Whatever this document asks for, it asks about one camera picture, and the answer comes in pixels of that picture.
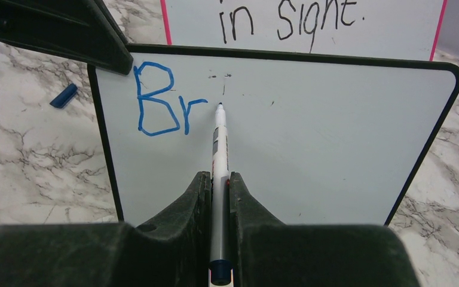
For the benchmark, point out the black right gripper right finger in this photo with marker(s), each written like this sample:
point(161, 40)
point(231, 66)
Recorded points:
point(268, 252)

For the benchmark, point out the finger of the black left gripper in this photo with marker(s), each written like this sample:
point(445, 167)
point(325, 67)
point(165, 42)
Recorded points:
point(82, 30)

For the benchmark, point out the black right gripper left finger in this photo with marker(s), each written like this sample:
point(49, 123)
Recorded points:
point(170, 249)

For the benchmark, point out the blue whiteboard marker pen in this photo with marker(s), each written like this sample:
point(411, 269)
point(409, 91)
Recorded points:
point(219, 260)

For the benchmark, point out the blue marker cap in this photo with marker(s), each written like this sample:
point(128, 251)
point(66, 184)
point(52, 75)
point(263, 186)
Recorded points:
point(64, 97)

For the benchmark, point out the black framed whiteboard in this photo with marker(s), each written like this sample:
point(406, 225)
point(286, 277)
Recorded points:
point(317, 139)

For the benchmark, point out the pink framed whiteboard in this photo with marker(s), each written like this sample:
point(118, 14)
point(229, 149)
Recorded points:
point(391, 29)

